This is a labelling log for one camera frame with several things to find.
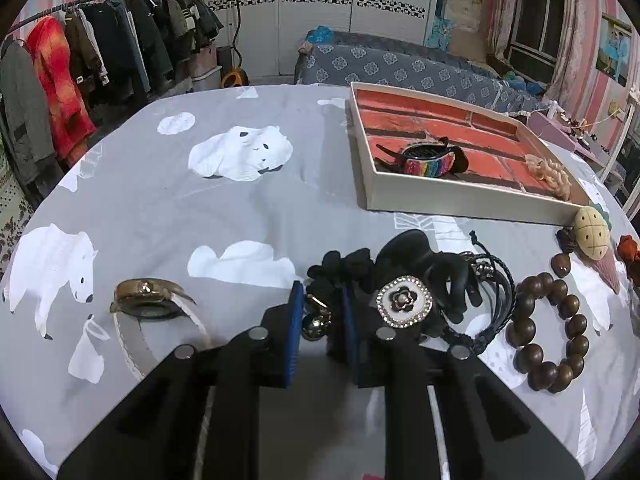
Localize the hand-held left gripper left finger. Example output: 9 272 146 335
57 280 306 480

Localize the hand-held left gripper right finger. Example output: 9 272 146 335
341 285 586 480

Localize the black scrunchie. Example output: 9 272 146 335
301 247 383 363

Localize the black hair tie with flower brooch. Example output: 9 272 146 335
372 229 483 338

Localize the gold watch with white strap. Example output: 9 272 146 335
109 278 213 380

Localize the black braided bracelet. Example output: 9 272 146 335
440 230 516 356

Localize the wooden bead bracelet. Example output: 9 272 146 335
505 271 591 394

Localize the brown pendant cord necklace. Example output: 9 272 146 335
550 226 581 278

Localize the white tray with red lining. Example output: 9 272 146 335
346 81 591 227

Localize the ice cream plush hair clip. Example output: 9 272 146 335
572 200 623 295

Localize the orange scrunchie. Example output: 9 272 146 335
616 234 640 286

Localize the grey polar bear tablecloth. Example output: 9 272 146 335
0 85 640 480

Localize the garment steamer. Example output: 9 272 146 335
220 0 253 90

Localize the plastic storage box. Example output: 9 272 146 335
190 45 223 92

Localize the bed with blue patterned cover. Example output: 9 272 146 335
294 27 551 116

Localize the white wardrobe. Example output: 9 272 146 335
202 0 443 81

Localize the pink cabinet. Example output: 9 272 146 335
527 110 596 153

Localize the blue hanging cloth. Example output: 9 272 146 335
431 0 456 51

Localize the row of hanging clothes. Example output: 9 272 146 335
0 0 225 196

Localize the pink curtain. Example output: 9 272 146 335
547 0 608 101
492 0 521 61

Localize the dark window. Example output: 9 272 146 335
507 0 568 68

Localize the beige braided hair tie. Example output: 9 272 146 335
524 154 573 201

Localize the wall poster with blue dress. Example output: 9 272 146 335
595 12 633 86

